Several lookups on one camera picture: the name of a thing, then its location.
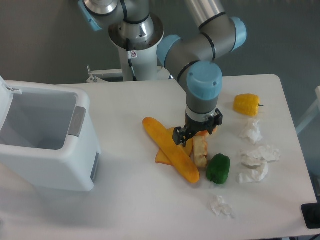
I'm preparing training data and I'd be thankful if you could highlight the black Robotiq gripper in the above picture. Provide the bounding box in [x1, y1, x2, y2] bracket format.
[172, 108, 223, 147]

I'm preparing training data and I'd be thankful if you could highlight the long orange baguette bread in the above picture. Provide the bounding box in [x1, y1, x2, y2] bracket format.
[142, 117, 200, 184]

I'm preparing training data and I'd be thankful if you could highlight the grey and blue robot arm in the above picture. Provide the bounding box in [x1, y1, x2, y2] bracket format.
[78, 0, 247, 145]

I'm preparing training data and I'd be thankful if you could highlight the orange knotted bread roll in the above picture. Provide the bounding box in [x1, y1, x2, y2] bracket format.
[195, 127, 218, 138]

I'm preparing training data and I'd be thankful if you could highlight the rectangular toasted bread piece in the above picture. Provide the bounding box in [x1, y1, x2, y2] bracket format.
[193, 136, 208, 169]

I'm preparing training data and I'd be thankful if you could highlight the flat yellow bread slice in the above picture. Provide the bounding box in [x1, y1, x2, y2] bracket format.
[155, 139, 193, 166]

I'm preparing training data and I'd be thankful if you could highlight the green bell pepper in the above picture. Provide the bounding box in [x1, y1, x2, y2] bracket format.
[206, 153, 231, 185]

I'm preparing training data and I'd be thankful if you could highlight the crumpled white tissue upper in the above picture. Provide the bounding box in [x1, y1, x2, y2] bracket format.
[239, 118, 263, 145]

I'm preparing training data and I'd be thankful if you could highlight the yellow bell pepper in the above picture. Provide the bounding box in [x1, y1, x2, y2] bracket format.
[233, 93, 264, 117]

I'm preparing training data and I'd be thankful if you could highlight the crumpled white tissue middle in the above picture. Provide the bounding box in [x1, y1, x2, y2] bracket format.
[240, 145, 281, 168]

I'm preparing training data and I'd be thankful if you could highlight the crumpled white tissue lower right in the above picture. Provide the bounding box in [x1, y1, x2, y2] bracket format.
[238, 161, 269, 184]

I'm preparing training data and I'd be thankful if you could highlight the small crumpled white tissue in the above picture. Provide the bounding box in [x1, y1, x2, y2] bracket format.
[209, 195, 235, 219]

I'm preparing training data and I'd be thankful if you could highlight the black device at edge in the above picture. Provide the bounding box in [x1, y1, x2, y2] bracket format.
[301, 202, 320, 229]

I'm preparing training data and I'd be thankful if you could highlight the white open trash bin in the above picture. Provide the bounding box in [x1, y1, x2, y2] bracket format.
[0, 80, 102, 192]

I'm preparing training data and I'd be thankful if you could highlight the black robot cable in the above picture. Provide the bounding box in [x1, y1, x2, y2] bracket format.
[125, 38, 138, 82]

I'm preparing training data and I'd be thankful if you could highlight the white metal base frame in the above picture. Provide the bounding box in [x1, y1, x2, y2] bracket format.
[86, 65, 123, 84]

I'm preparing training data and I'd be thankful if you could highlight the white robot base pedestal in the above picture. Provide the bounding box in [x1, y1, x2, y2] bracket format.
[108, 13, 164, 82]

